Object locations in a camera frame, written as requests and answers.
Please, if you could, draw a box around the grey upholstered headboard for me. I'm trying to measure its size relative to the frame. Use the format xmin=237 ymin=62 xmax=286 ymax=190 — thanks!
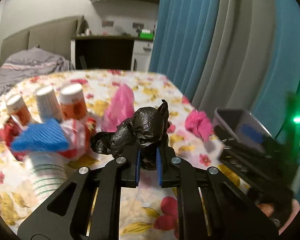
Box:
xmin=0 ymin=15 xmax=87 ymax=64

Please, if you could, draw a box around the pink crumpled paper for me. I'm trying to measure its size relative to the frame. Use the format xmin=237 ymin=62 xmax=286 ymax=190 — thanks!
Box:
xmin=185 ymin=109 xmax=213 ymax=141

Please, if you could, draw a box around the blue grey curtain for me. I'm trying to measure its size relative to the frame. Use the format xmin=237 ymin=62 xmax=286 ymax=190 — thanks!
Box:
xmin=150 ymin=0 xmax=300 ymax=142

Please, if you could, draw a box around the grey striped duvet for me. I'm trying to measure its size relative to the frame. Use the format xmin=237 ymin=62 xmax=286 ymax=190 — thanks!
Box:
xmin=0 ymin=47 xmax=75 ymax=96

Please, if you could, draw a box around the blue ridged sponge cloth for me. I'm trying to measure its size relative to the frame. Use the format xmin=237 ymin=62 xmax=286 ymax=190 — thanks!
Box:
xmin=11 ymin=119 xmax=69 ymax=152

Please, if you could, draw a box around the dark desk with drawers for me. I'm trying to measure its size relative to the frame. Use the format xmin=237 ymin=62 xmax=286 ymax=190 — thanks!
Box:
xmin=70 ymin=35 xmax=153 ymax=72

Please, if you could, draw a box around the white striped paper cup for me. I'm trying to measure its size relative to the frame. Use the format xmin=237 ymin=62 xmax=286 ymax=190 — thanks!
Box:
xmin=34 ymin=85 xmax=62 ymax=123

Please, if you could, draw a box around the orange paper cup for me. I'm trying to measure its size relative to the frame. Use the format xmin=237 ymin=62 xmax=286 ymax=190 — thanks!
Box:
xmin=6 ymin=94 xmax=32 ymax=126
xmin=59 ymin=82 xmax=87 ymax=120

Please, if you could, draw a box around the green grid paper cup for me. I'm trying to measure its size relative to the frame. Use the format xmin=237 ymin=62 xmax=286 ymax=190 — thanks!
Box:
xmin=24 ymin=152 xmax=68 ymax=202

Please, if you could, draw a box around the pink plastic bag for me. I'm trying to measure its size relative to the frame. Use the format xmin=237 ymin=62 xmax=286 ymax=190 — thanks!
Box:
xmin=101 ymin=84 xmax=134 ymax=132

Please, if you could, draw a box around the grey trash bin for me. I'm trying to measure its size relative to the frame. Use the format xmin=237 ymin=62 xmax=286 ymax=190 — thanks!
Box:
xmin=212 ymin=108 xmax=272 ymax=153

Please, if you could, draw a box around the black plastic bag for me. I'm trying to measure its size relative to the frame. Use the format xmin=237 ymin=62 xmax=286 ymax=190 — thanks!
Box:
xmin=90 ymin=100 xmax=170 ymax=171

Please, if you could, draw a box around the red white crumpled wrapper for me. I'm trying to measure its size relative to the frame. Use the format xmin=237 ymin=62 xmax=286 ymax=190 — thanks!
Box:
xmin=0 ymin=118 xmax=96 ymax=161

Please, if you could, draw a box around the green box on desk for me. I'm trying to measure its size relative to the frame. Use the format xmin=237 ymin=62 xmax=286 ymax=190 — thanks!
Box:
xmin=139 ymin=29 xmax=154 ymax=40

